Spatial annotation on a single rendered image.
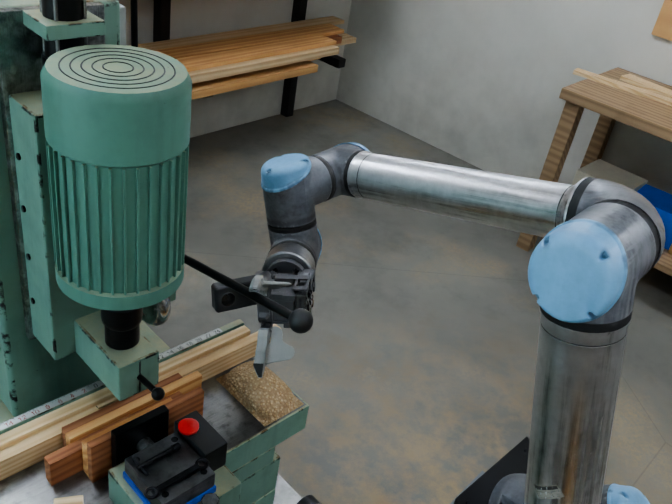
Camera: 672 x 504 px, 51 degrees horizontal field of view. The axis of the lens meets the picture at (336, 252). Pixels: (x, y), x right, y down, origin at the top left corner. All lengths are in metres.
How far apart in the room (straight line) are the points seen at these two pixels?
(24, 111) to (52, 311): 0.32
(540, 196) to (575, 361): 0.26
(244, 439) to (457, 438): 1.47
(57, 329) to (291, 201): 0.44
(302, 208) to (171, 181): 0.40
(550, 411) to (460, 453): 1.53
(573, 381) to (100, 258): 0.63
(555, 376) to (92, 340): 0.68
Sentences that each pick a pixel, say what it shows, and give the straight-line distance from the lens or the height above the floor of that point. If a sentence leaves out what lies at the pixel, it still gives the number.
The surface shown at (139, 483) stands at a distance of 1.06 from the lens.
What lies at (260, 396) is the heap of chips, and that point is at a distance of 1.26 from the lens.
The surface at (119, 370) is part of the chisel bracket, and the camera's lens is 1.11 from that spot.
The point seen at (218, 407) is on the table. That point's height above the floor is 0.90.
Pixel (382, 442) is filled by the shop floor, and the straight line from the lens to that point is 2.50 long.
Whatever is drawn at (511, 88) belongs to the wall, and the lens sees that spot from 4.31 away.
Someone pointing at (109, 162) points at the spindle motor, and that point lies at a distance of 0.88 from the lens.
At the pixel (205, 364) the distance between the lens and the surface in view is 1.29.
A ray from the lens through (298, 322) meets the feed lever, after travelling 0.97.
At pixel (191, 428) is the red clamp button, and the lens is 1.07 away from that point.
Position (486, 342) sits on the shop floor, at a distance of 3.05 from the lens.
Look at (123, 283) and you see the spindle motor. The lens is 0.98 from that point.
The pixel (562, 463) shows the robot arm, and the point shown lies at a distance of 1.09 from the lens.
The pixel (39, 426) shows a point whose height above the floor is 0.95.
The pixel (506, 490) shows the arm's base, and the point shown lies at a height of 0.73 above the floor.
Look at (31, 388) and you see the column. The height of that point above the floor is 0.86.
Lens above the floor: 1.82
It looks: 33 degrees down
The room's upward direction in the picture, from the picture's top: 10 degrees clockwise
